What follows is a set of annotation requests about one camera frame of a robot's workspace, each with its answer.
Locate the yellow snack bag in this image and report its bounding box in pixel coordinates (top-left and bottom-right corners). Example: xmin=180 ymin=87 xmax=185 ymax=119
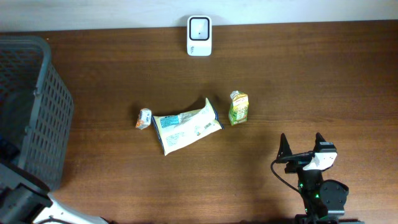
xmin=152 ymin=98 xmax=224 ymax=156

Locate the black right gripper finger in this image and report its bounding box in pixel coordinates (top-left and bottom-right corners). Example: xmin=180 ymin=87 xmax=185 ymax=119
xmin=314 ymin=133 xmax=325 ymax=151
xmin=277 ymin=133 xmax=292 ymax=159

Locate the small orange white packet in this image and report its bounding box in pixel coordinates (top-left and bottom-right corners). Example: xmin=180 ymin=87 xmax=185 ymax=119
xmin=136 ymin=108 xmax=152 ymax=129

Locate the grey plastic mesh basket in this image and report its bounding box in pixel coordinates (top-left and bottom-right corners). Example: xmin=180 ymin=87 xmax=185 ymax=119
xmin=1 ymin=36 xmax=74 ymax=190

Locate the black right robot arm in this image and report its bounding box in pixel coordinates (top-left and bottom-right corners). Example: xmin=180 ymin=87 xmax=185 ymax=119
xmin=270 ymin=133 xmax=361 ymax=224

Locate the white barcode scanner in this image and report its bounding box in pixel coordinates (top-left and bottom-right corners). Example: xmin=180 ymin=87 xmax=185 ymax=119
xmin=187 ymin=16 xmax=213 ymax=57

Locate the green drink carton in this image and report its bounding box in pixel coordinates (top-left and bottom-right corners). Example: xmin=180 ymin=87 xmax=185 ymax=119
xmin=228 ymin=90 xmax=249 ymax=126

